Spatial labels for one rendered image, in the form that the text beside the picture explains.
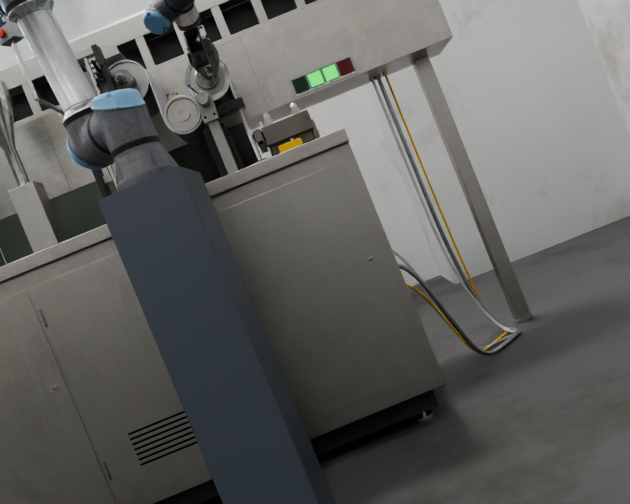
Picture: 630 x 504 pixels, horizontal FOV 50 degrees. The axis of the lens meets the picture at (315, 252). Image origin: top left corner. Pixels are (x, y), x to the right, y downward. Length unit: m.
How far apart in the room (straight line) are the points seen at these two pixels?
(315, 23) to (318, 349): 1.27
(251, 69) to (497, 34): 2.33
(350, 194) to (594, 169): 2.88
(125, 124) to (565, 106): 3.47
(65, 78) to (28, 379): 0.88
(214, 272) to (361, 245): 0.60
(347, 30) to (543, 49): 2.22
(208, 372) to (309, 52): 1.47
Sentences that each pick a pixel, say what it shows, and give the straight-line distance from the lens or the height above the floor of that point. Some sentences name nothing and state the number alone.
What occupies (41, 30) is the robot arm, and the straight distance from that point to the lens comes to 1.80.
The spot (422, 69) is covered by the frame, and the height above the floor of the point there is 1.09.
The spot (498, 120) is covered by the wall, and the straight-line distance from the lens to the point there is 4.53.
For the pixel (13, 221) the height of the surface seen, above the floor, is 1.12.
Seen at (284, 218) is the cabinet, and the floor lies 0.73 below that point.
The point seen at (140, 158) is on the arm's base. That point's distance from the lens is 1.57.
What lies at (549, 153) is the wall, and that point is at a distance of 4.58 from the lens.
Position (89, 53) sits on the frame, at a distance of 2.26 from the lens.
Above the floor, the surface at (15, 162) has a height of 1.25.
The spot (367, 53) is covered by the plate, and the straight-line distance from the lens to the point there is 2.65.
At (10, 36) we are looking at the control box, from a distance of 2.50.
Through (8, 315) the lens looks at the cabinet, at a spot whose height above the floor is 0.77.
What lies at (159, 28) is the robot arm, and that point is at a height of 1.34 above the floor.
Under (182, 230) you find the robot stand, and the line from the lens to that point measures 1.50.
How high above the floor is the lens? 0.66
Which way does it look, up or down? 2 degrees down
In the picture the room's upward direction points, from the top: 22 degrees counter-clockwise
